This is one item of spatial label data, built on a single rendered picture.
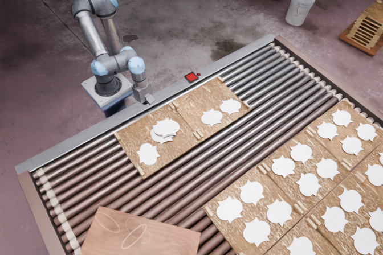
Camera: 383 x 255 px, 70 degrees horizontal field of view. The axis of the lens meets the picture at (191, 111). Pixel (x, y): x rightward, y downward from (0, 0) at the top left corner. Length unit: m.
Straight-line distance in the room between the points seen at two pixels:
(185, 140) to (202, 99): 0.33
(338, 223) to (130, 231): 1.05
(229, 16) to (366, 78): 1.92
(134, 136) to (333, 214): 1.18
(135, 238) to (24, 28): 3.38
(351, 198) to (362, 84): 2.28
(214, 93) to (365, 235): 1.15
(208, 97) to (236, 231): 0.86
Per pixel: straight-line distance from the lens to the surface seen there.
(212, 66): 2.09
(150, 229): 1.39
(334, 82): 2.25
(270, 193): 1.63
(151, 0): 4.38
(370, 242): 1.77
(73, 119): 3.04
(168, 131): 1.65
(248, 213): 1.56
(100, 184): 1.63
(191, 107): 1.81
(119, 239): 1.40
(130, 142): 1.68
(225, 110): 1.81
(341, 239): 1.71
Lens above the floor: 2.40
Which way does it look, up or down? 55 degrees down
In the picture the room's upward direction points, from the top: 6 degrees clockwise
